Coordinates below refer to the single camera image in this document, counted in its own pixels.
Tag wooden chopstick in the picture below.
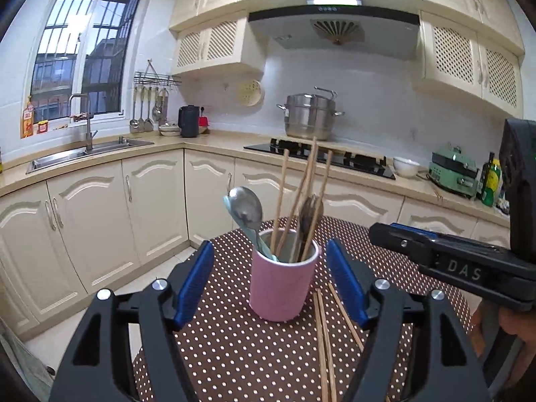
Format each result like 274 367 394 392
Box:
316 288 337 402
329 283 364 352
313 293 330 402
301 151 333 262
270 149 290 258
276 137 317 256

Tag dark wooden spoon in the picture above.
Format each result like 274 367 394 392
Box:
292 194 319 262

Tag silver metal spoon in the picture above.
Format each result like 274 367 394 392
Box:
228 186 272 258

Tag cream lower kitchen cabinets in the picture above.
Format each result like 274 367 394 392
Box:
0 148 513 340

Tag steel kitchen sink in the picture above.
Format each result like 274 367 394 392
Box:
26 136 153 174

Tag kitchen window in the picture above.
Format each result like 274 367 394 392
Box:
30 0 140 124

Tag person's right hand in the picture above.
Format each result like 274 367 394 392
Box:
469 300 536 390

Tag green toaster oven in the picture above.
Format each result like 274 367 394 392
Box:
428 142 479 199

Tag white bowl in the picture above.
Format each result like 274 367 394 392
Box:
393 157 421 178

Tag brown polka dot tablecloth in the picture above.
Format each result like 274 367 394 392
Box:
132 215 473 402

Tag green oil bottle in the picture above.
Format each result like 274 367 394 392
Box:
481 158 501 207

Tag black gas stove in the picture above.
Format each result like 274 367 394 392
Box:
245 138 395 180

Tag pink utensil cup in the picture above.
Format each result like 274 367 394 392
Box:
249 229 321 322

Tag wooden chopstick in cup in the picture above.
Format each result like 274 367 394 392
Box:
276 137 317 256
301 151 333 262
270 149 290 258

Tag steel steamer pot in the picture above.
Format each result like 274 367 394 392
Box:
276 86 344 141

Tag steel sink faucet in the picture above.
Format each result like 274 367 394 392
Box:
68 93 97 154

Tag black electric kettle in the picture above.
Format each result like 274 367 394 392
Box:
178 105 201 138

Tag cream upper cabinets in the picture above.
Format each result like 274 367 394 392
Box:
170 0 525 117

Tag hanging utensil rack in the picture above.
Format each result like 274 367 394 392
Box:
129 59 182 133

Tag orange package on windowsill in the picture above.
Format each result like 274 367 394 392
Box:
21 96 35 138

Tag range hood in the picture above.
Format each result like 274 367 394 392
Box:
248 3 421 60

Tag teal spatula handle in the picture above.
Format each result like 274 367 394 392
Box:
223 195 278 261

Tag round cream wall trivet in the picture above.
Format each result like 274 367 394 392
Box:
237 79 263 107

